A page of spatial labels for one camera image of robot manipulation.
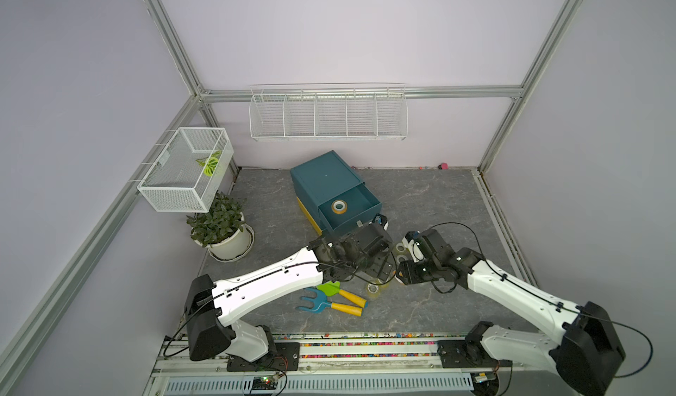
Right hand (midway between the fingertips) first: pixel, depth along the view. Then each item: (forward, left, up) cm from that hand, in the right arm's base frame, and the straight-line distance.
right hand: (402, 271), depth 82 cm
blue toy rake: (-8, +26, -6) cm, 28 cm away
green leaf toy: (+26, +60, +23) cm, 69 cm away
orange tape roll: (+20, +20, +8) cm, 29 cm away
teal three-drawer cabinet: (+19, +21, +14) cm, 31 cm away
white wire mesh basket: (+24, +68, +19) cm, 74 cm away
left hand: (-1, +9, +12) cm, 16 cm away
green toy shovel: (-3, +22, -7) cm, 24 cm away
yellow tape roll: (-3, +9, -6) cm, 11 cm away
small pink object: (+56, -29, -9) cm, 63 cm away
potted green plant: (+11, +55, +13) cm, 58 cm away
